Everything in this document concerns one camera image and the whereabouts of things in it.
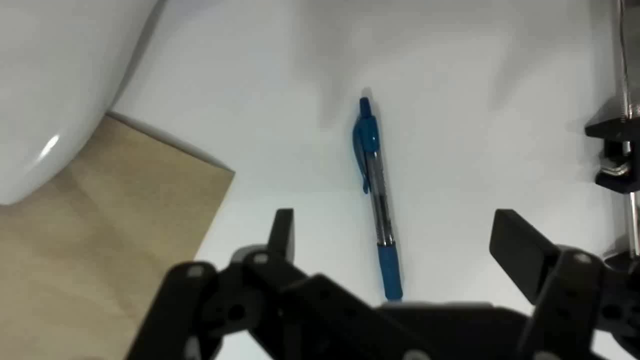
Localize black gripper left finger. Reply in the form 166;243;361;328
127;207;436;360

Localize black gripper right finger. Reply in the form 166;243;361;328
489;207;640;360

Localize blue ballpoint pen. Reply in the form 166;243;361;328
351;95;407;301

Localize white cup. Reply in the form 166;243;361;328
0;0;168;207

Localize orange black bar clamps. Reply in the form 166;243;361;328
585;0;640;268

